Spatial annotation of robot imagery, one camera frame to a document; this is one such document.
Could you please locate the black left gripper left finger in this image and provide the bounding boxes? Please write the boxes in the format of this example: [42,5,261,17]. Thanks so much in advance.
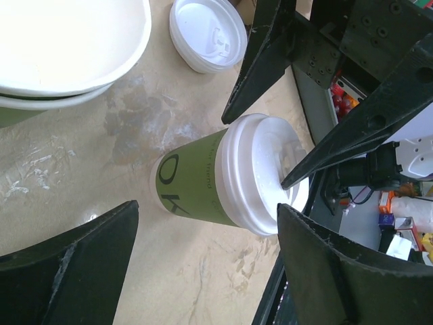
[1,200,139,324]

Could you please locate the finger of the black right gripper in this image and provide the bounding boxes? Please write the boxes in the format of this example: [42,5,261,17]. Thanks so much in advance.
[281,33,432,190]
[221,0,296,124]

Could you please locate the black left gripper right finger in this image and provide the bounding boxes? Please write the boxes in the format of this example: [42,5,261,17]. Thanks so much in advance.
[277,204,432,324]

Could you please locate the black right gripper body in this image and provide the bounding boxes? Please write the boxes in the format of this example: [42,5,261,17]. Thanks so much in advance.
[292,1,432,90]

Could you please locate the green paper cup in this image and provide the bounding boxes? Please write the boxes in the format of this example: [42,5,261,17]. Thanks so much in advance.
[150,114,311,237]

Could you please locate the white plastic cup lid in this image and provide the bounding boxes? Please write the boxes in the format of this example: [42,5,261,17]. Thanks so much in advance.
[214,113,309,236]

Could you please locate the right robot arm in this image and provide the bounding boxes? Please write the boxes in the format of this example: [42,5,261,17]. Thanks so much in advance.
[222,1,432,188]

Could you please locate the stack of white lids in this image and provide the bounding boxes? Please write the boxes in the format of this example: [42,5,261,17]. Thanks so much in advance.
[169,1,248,74]

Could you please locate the grey fruit tray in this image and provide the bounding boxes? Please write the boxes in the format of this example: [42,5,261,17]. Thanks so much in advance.
[292,62,367,144]

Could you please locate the stacked green paper cups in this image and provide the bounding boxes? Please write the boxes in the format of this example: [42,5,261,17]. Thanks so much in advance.
[1,1,152,127]

